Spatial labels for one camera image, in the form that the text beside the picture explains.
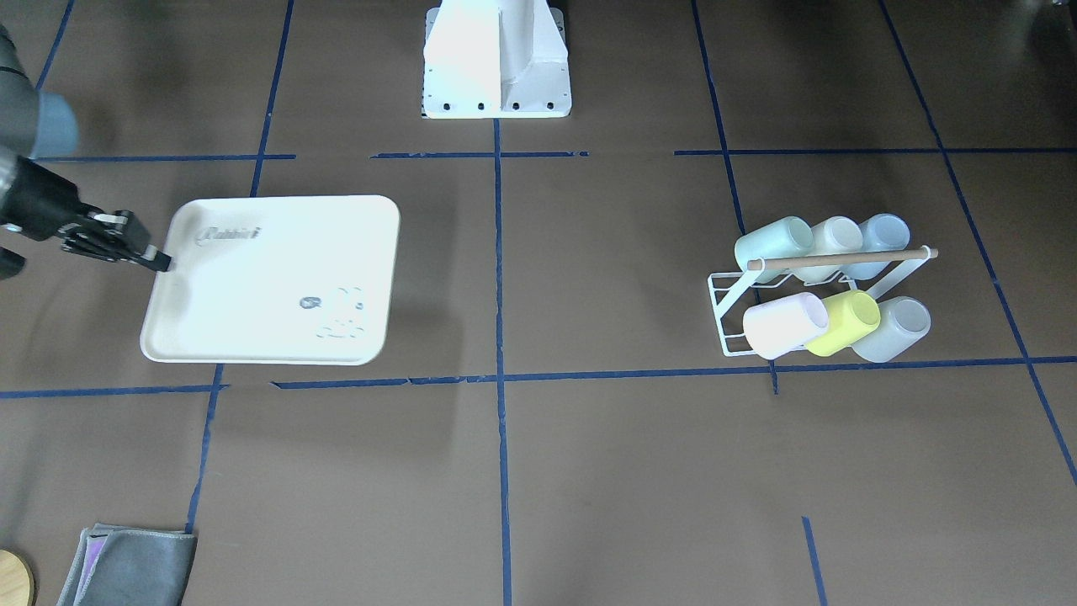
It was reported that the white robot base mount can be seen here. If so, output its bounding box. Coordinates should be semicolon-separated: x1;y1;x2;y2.
421;1;573;119

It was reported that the pink cup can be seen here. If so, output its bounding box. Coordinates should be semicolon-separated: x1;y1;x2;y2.
742;292;830;360

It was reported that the white wire cup rack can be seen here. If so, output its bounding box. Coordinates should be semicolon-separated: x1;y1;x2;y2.
707;245;939;357

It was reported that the wooden mug tree stand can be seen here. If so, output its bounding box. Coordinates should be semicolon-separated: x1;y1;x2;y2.
1;549;37;606

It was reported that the blue-grey cup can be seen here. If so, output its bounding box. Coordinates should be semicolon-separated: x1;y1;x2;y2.
840;212;911;281

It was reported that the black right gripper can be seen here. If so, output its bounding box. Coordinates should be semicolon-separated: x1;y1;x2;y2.
4;155;172;273

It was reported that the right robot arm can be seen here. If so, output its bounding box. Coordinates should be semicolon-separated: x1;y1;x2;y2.
1;29;172;273

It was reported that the grey folded cloth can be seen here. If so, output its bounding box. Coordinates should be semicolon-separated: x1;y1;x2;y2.
57;523;199;605

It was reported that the green cup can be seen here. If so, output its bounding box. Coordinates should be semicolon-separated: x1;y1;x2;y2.
735;217;814;271

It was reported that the grey cup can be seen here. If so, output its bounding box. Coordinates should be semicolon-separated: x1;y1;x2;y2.
851;296;931;364

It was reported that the yellow cup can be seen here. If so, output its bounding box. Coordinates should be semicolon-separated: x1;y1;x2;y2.
805;290;881;357

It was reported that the beige cup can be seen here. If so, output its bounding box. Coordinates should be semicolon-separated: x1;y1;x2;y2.
793;217;864;284

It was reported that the cream rabbit tray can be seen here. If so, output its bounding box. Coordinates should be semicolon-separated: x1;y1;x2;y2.
140;194;401;367

